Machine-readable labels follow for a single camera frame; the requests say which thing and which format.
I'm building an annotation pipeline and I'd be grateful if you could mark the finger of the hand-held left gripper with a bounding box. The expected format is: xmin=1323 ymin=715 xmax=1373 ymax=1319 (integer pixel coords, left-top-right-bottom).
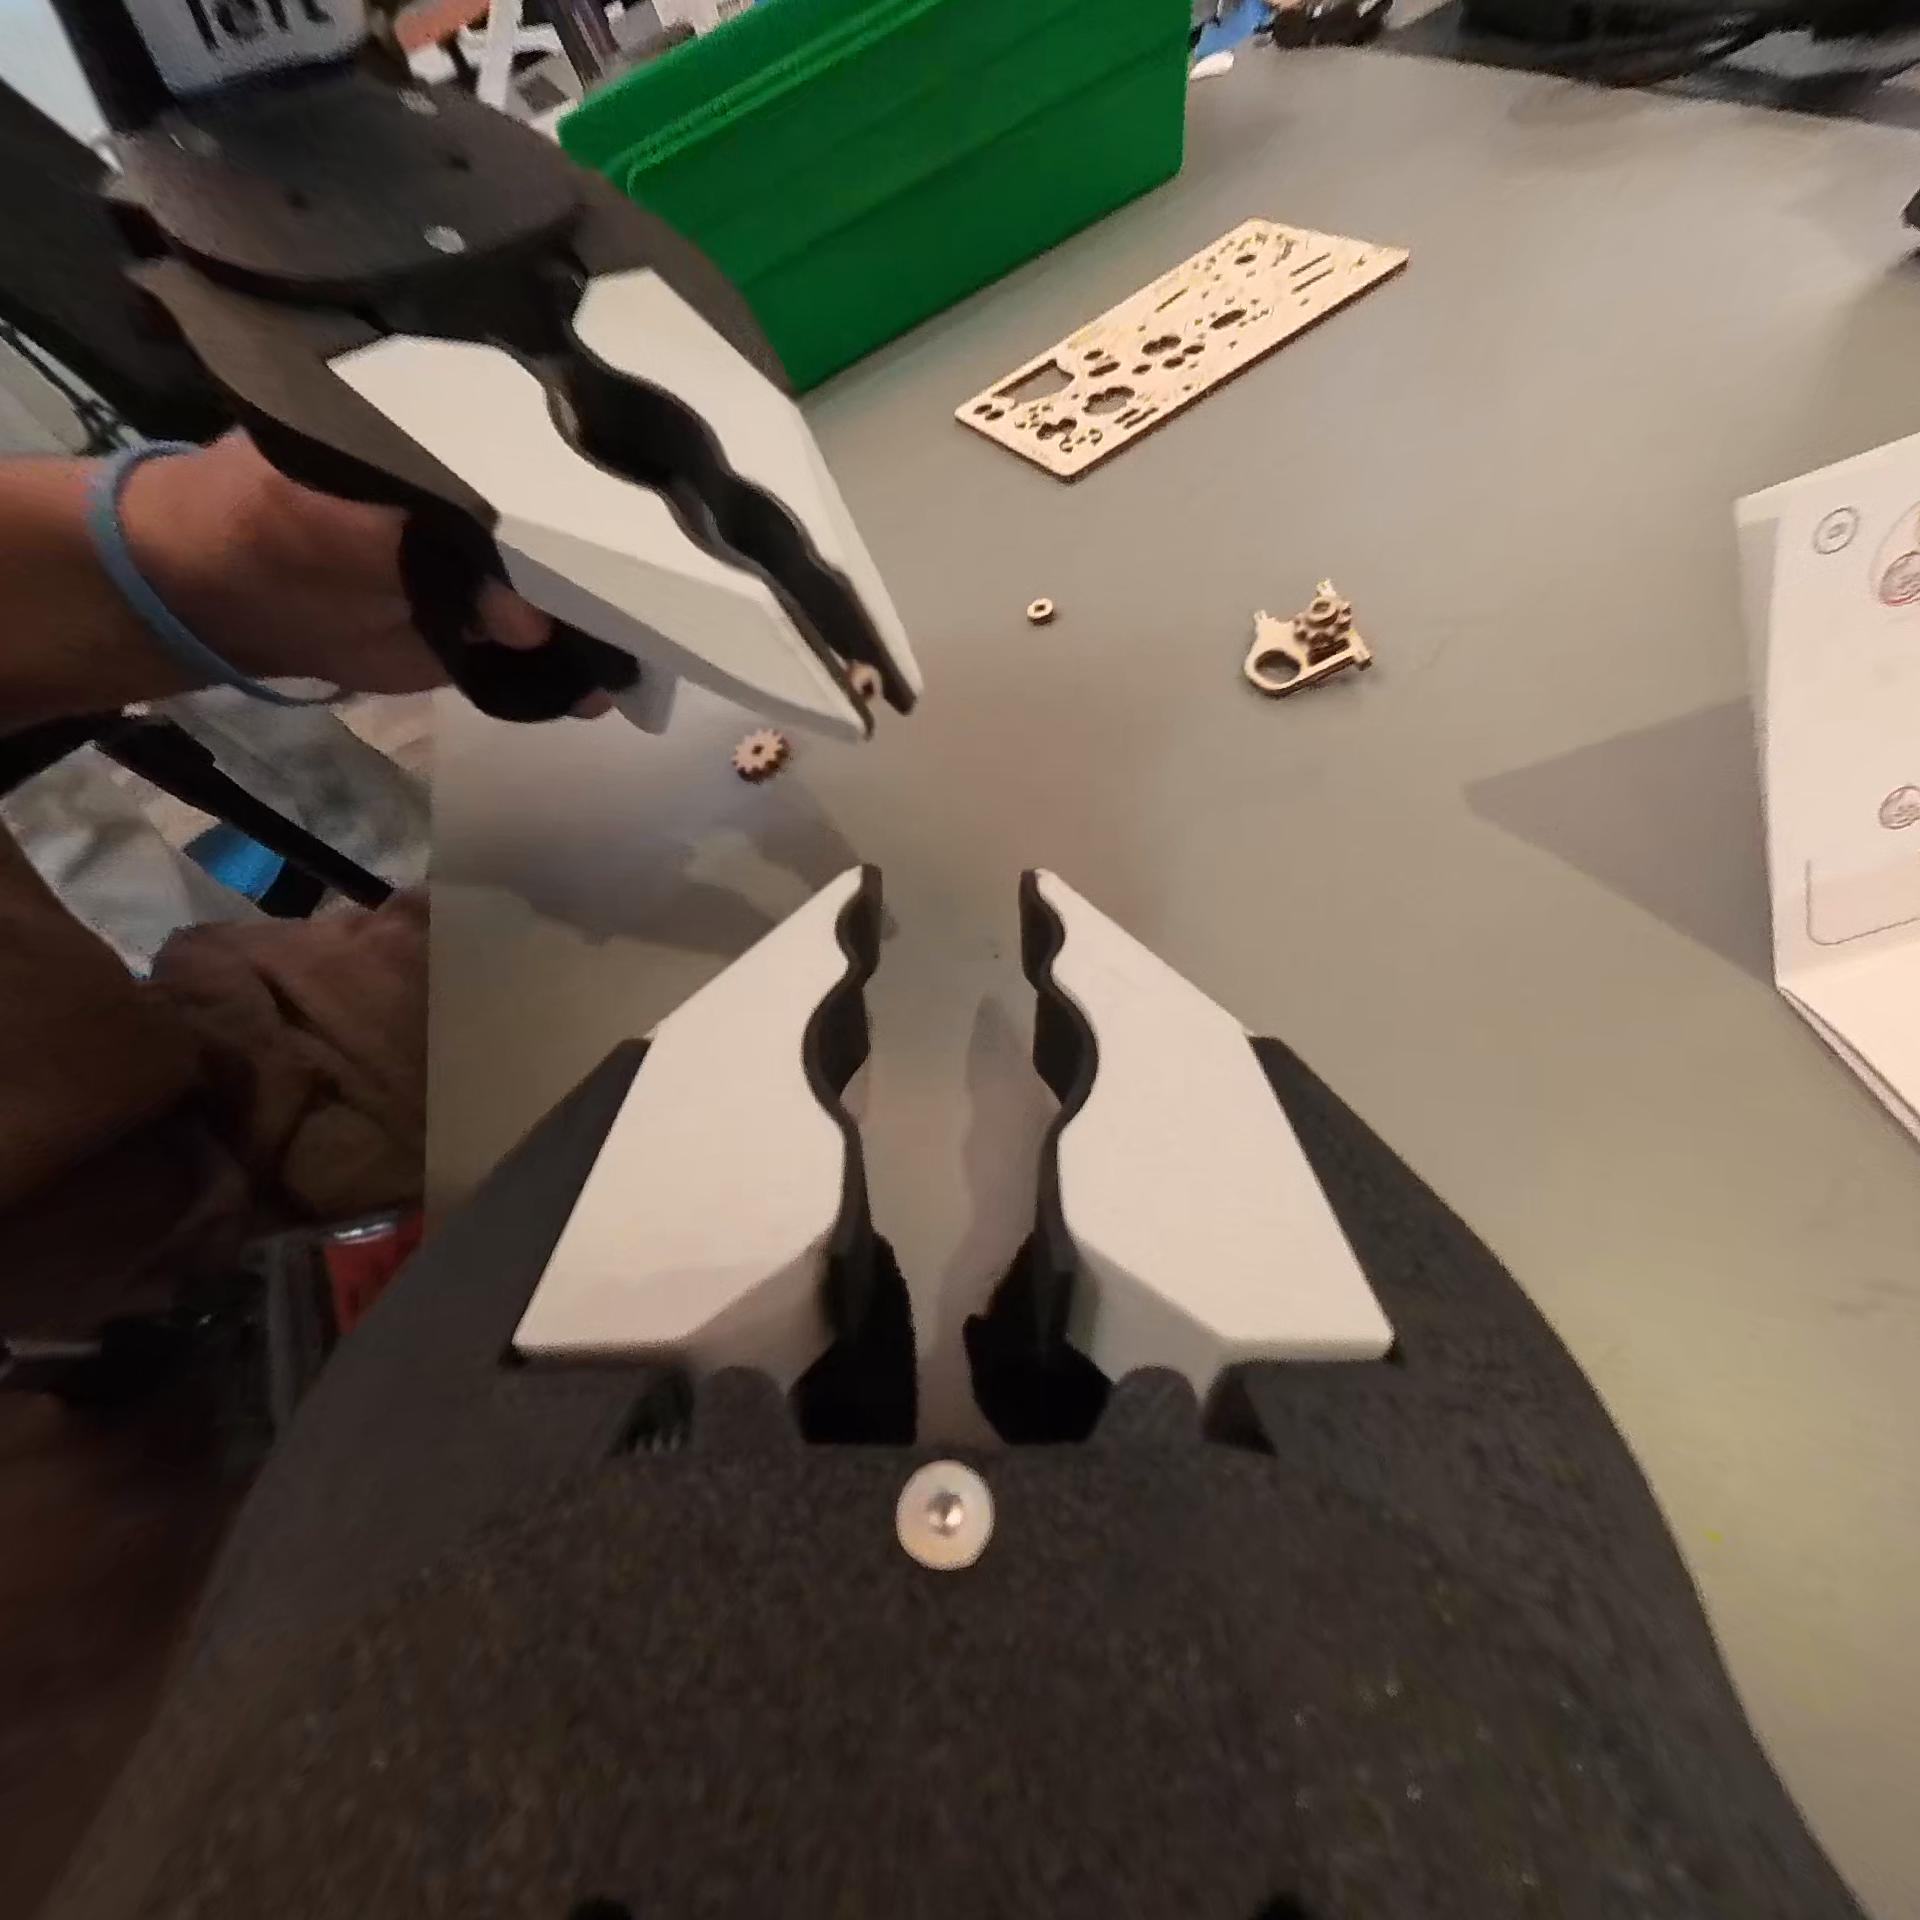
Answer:
xmin=574 ymin=267 xmax=921 ymax=713
xmin=328 ymin=328 xmax=881 ymax=741

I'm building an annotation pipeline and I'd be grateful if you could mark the person's left forearm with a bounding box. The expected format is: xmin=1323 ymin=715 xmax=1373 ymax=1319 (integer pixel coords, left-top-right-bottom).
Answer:
xmin=0 ymin=457 xmax=145 ymax=741

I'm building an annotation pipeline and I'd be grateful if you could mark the green plastic bin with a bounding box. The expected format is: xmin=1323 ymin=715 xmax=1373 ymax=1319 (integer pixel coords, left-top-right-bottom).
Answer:
xmin=559 ymin=0 xmax=1194 ymax=394

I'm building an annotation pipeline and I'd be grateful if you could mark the person's left hand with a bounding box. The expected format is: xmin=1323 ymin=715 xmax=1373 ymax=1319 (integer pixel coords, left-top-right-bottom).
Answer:
xmin=130 ymin=427 xmax=461 ymax=700

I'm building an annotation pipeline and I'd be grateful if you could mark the white instruction booklet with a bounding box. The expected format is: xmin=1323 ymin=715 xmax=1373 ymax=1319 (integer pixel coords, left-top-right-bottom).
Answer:
xmin=1733 ymin=433 xmax=1920 ymax=1144

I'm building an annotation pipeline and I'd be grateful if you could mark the small part at left edge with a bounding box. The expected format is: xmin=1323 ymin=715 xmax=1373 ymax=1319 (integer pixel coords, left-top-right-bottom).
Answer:
xmin=953 ymin=217 xmax=1411 ymax=487

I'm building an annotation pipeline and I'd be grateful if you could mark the blue wristband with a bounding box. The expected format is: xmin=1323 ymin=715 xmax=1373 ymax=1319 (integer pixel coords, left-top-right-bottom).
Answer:
xmin=86 ymin=439 xmax=350 ymax=707

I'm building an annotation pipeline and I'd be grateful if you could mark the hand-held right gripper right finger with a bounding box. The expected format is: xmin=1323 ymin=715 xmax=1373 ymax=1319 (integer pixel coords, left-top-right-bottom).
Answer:
xmin=963 ymin=869 xmax=1399 ymax=1445

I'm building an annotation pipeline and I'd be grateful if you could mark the red metal can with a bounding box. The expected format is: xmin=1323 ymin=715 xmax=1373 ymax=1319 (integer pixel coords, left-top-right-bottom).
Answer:
xmin=322 ymin=1207 xmax=429 ymax=1334

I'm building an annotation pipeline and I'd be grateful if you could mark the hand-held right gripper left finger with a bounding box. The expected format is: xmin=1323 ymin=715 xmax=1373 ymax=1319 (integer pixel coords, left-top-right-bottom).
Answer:
xmin=512 ymin=861 xmax=921 ymax=1445

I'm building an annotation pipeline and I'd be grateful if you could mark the black stand leg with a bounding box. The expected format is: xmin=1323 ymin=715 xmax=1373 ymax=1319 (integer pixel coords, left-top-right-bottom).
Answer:
xmin=0 ymin=719 xmax=400 ymax=914

